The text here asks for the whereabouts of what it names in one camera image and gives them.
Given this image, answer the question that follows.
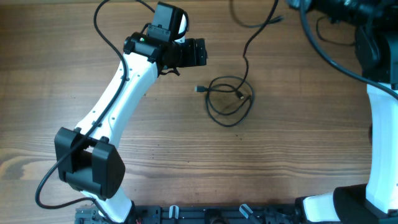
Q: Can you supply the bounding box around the black cable bundle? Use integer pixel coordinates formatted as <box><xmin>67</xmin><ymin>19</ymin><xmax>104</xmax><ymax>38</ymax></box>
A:
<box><xmin>229</xmin><ymin>0</ymin><xmax>284</xmax><ymax>100</ymax></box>

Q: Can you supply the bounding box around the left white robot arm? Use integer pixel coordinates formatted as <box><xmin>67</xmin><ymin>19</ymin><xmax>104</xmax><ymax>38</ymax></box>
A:
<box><xmin>54</xmin><ymin>2</ymin><xmax>207</xmax><ymax>223</ymax></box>

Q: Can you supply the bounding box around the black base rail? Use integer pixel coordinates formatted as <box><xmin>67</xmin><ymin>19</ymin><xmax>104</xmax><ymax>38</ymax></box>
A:
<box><xmin>74</xmin><ymin>203</ymin><xmax>352</xmax><ymax>224</ymax></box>

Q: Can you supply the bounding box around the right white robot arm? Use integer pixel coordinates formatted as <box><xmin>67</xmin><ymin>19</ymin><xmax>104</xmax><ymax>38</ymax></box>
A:
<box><xmin>288</xmin><ymin>1</ymin><xmax>397</xmax><ymax>223</ymax></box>

